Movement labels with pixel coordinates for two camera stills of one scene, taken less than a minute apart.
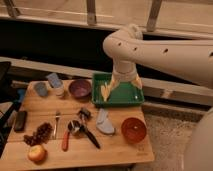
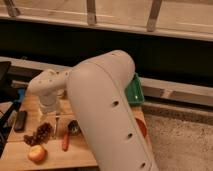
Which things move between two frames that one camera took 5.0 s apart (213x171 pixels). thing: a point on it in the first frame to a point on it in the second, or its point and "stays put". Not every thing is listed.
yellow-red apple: (37, 153) stays put
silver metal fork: (57, 116) stays put
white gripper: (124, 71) to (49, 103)
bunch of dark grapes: (41, 135) stays put
